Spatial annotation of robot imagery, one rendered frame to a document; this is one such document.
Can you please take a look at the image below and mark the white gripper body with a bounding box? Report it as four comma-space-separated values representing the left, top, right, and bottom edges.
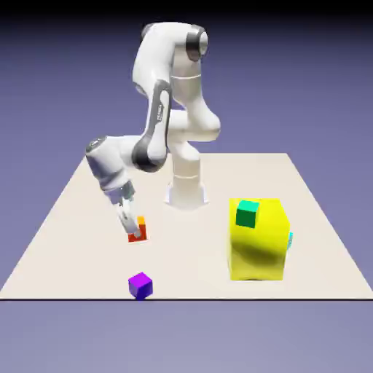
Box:
116, 197, 140, 235

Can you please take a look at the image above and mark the small orange cube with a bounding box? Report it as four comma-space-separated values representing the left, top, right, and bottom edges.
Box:
127, 216, 149, 243

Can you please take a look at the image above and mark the small purple cube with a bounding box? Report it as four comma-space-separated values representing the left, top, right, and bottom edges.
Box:
127, 271, 154, 301

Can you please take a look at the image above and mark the small green cube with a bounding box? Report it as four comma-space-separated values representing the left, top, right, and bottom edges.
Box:
235, 200, 261, 229

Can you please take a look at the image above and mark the large yellow box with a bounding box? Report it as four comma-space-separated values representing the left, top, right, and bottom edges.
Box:
228, 197, 291, 282

